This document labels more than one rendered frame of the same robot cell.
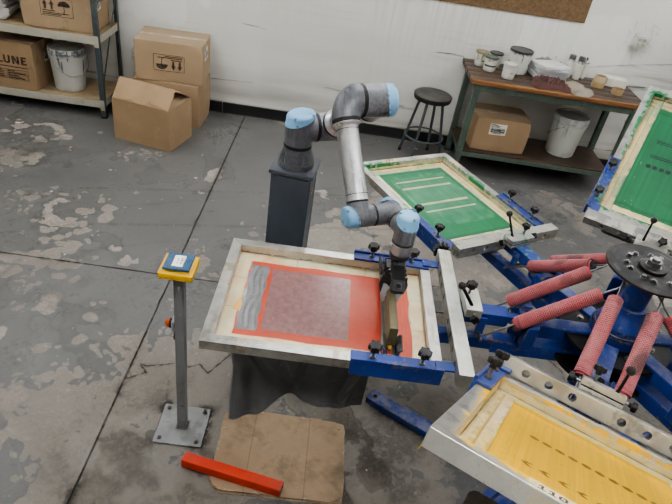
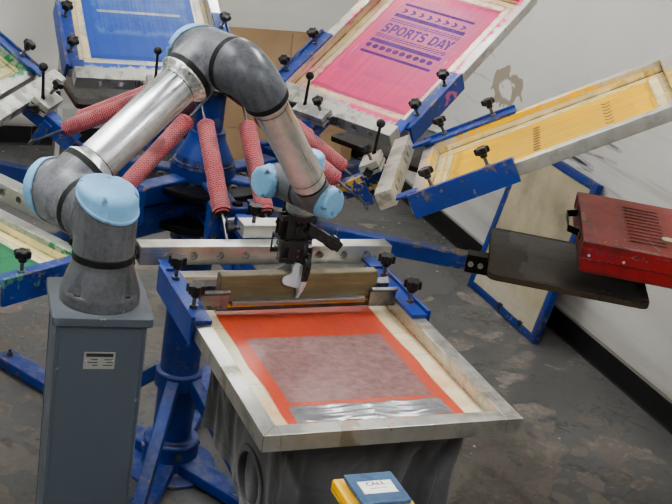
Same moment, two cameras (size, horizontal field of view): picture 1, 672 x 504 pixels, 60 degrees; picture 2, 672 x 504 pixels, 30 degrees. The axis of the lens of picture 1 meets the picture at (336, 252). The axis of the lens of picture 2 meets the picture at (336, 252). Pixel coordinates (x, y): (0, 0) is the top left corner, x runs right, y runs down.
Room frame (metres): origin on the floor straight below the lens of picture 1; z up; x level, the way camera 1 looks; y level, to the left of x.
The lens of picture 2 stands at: (2.60, 2.40, 2.22)
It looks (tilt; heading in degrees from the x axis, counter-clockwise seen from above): 21 degrees down; 248
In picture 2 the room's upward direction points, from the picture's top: 9 degrees clockwise
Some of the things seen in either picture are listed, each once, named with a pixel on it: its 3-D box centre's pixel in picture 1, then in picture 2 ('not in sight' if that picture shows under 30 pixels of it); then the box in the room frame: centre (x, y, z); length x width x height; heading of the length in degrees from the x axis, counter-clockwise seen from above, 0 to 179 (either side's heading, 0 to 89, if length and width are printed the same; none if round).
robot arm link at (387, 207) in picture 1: (387, 213); (281, 181); (1.72, -0.15, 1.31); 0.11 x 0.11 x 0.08; 28
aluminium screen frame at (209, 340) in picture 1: (327, 302); (327, 346); (1.61, 0.00, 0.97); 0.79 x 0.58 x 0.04; 93
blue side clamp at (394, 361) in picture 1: (395, 366); (394, 298); (1.34, -0.25, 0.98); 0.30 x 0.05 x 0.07; 93
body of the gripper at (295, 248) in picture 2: (396, 265); (294, 236); (1.65, -0.22, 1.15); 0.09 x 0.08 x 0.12; 3
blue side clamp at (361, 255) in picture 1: (390, 264); (183, 303); (1.89, -0.22, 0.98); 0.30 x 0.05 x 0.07; 93
